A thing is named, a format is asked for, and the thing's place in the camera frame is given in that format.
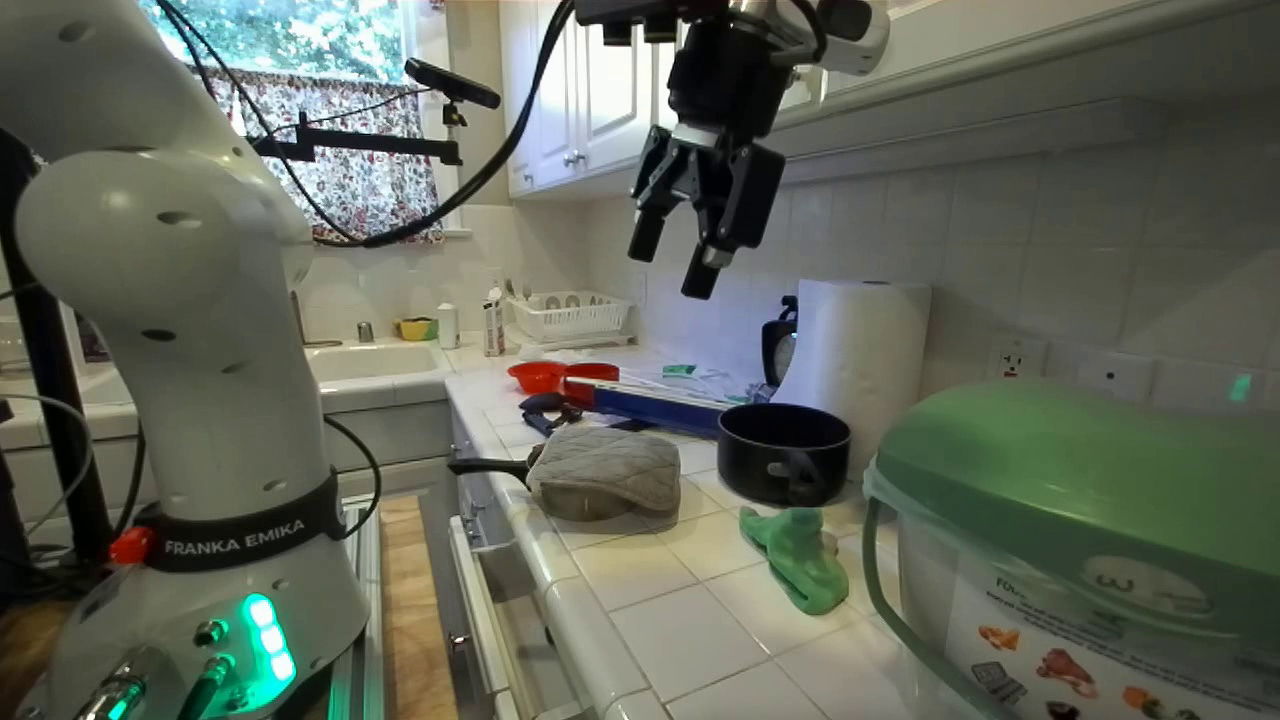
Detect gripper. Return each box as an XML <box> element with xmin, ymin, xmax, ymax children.
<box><xmin>627</xmin><ymin>18</ymin><xmax>797</xmax><ymax>301</ymax></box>

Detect white cabinet door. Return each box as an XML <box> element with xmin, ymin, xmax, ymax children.
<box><xmin>578</xmin><ymin>20</ymin><xmax>656</xmax><ymax>177</ymax></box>
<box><xmin>530</xmin><ymin>0</ymin><xmax>583</xmax><ymax>191</ymax></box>

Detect black kitchen timer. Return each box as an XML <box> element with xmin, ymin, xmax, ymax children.
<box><xmin>759</xmin><ymin>295</ymin><xmax>802</xmax><ymax>390</ymax></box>

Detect white dish rack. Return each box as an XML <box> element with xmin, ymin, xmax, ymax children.
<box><xmin>506</xmin><ymin>289</ymin><xmax>635</xmax><ymax>347</ymax></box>

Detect clear plastic bags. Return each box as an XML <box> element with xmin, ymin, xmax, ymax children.
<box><xmin>618</xmin><ymin>363</ymin><xmax>773</xmax><ymax>407</ymax></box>

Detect red measuring cup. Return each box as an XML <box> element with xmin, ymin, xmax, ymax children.
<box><xmin>506</xmin><ymin>360</ymin><xmax>570</xmax><ymax>395</ymax></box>
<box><xmin>562</xmin><ymin>362</ymin><xmax>622</xmax><ymax>407</ymax></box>

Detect blue wrap box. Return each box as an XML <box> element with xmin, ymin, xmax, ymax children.
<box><xmin>588</xmin><ymin>379</ymin><xmax>739</xmax><ymax>439</ymax></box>

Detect paper towel roll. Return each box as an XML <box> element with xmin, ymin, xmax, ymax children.
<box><xmin>773</xmin><ymin>279</ymin><xmax>933</xmax><ymax>483</ymax></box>

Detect white carton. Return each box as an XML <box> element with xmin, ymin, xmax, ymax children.
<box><xmin>482</xmin><ymin>287</ymin><xmax>508</xmax><ymax>359</ymax></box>

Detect dark blue kitchen tool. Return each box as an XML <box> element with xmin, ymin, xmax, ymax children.
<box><xmin>517</xmin><ymin>391</ymin><xmax>584</xmax><ymax>438</ymax></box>

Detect black pot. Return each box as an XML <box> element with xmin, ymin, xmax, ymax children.
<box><xmin>716</xmin><ymin>402</ymin><xmax>854</xmax><ymax>508</ymax></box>

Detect grey oven mitt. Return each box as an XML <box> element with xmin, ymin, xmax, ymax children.
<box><xmin>525</xmin><ymin>426</ymin><xmax>683</xmax><ymax>523</ymax></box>

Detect black frying pan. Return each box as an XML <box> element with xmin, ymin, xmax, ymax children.
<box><xmin>446</xmin><ymin>443</ymin><xmax>641</xmax><ymax>523</ymax></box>

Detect floral curtain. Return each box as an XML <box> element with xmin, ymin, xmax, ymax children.
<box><xmin>193</xmin><ymin>64</ymin><xmax>447</xmax><ymax>247</ymax></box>

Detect white sink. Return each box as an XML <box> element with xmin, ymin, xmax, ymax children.
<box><xmin>303</xmin><ymin>340</ymin><xmax>453</xmax><ymax>393</ymax></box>

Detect green silicone glove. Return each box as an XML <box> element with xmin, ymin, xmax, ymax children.
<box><xmin>739</xmin><ymin>506</ymin><xmax>851</xmax><ymax>617</ymax></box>

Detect window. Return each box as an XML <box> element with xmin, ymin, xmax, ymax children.
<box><xmin>138</xmin><ymin>0</ymin><xmax>451</xmax><ymax>241</ymax></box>

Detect white drawer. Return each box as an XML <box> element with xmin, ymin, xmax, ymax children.
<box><xmin>446</xmin><ymin>514</ymin><xmax>591</xmax><ymax>720</ymax></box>

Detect plastic tub with green lid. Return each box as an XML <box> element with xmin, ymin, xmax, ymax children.
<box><xmin>861</xmin><ymin>379</ymin><xmax>1280</xmax><ymax>720</ymax></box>

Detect black stand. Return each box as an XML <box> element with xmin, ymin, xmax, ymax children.
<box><xmin>0</xmin><ymin>128</ymin><xmax>114</xmax><ymax>566</ymax></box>

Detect white wall cabinets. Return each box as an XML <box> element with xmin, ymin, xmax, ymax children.
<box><xmin>498</xmin><ymin>0</ymin><xmax>1280</xmax><ymax>201</ymax></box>

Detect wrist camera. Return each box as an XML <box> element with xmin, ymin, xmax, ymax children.
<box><xmin>574</xmin><ymin>0</ymin><xmax>693</xmax><ymax>47</ymax></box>

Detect camera on mount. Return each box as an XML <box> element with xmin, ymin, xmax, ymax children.
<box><xmin>250</xmin><ymin>57</ymin><xmax>502</xmax><ymax>167</ymax></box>

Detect white wall socket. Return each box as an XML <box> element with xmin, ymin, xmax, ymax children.
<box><xmin>987</xmin><ymin>334</ymin><xmax>1049</xmax><ymax>382</ymax></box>

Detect white switch plate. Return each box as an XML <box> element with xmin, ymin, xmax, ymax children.
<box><xmin>1076</xmin><ymin>351</ymin><xmax>1155</xmax><ymax>404</ymax></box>

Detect switch plate with green light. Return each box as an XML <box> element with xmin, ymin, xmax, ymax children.
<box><xmin>1150</xmin><ymin>358</ymin><xmax>1273</xmax><ymax>415</ymax></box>

